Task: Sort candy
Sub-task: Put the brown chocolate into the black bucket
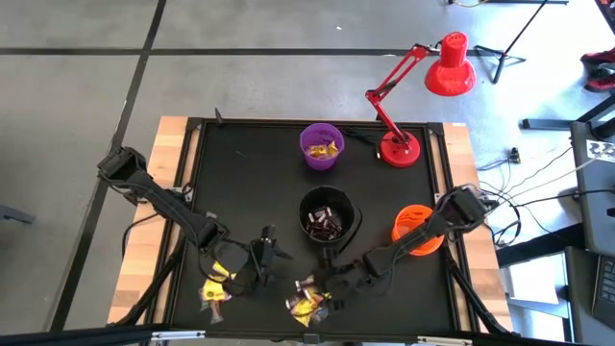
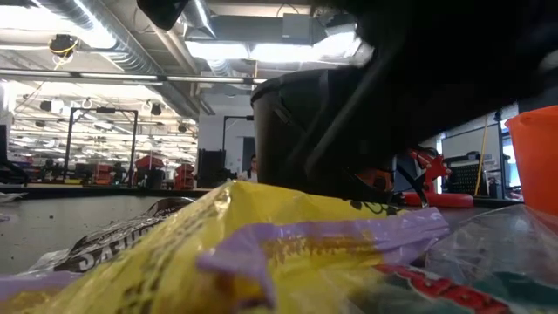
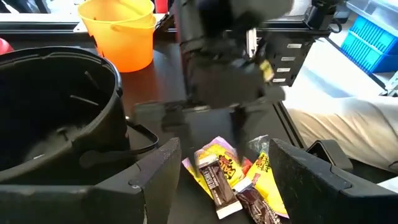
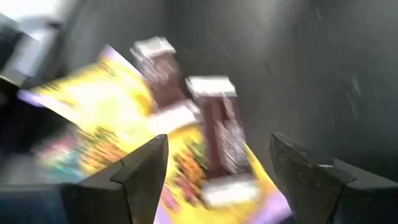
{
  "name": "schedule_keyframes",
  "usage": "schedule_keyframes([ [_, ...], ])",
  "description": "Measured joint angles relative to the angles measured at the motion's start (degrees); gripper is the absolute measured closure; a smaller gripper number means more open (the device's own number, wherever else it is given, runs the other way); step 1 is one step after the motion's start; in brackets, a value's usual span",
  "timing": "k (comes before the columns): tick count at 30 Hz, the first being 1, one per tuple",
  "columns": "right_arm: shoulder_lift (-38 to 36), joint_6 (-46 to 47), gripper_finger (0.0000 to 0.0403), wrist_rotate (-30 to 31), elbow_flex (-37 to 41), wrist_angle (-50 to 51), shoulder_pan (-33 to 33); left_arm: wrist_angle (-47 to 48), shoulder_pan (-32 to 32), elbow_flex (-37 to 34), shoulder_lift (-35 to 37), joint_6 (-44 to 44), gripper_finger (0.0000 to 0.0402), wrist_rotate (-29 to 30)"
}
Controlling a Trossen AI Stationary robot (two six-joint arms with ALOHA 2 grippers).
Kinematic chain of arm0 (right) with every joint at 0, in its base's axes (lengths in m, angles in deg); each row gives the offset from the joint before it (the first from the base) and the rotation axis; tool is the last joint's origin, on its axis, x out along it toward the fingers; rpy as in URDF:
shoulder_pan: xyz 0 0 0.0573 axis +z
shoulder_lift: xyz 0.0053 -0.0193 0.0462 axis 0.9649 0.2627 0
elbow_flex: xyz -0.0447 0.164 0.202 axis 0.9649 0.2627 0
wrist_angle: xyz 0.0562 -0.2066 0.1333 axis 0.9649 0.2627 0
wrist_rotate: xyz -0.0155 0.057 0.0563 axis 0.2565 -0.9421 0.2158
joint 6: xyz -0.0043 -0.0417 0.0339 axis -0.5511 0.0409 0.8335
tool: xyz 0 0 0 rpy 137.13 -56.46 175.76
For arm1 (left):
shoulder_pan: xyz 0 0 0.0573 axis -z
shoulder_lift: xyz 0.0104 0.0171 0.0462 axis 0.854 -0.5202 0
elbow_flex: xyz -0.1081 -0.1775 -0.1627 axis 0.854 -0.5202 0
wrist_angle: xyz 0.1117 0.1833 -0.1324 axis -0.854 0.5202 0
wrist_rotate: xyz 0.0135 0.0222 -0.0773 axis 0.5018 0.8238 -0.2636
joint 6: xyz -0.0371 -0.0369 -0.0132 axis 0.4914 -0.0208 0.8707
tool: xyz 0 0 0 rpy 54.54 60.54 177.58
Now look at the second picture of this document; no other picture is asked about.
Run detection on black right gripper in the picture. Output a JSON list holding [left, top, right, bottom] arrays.
[[299, 0, 459, 176]]

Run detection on black jack-o-lantern bucket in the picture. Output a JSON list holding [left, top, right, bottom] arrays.
[[251, 68, 432, 210]]

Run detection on yellow Sour Patch candy packet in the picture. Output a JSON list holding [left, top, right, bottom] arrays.
[[195, 208, 451, 314], [0, 181, 411, 314]]

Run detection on red green candy packet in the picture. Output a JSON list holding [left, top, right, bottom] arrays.
[[348, 263, 558, 314]]

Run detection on clear candy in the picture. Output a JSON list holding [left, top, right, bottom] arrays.
[[425, 203, 558, 306]]

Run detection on brown Hershey's chocolate bar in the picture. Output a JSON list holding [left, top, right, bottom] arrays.
[[25, 196, 197, 276]]

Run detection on red desk lamp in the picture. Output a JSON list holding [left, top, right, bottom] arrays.
[[394, 146, 475, 209]]

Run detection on black perforated box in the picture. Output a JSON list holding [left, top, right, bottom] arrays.
[[442, 151, 486, 196]]

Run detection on person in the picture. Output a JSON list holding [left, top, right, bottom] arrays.
[[237, 152, 259, 184]]

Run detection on black pole stand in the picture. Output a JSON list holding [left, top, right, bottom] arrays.
[[493, 108, 508, 201]]

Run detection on red storage bins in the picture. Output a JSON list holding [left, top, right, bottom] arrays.
[[173, 162, 196, 191]]

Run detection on orange jack-o-lantern bucket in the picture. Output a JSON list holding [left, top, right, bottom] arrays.
[[505, 105, 558, 218]]

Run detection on black yellow ceiling cord reel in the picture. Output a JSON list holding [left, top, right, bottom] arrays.
[[47, 33, 80, 58]]

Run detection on yellow extension cable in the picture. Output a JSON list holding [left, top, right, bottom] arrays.
[[473, 113, 490, 197]]

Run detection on black frame stand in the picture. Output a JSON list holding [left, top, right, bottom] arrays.
[[221, 113, 256, 152], [64, 106, 140, 185]]

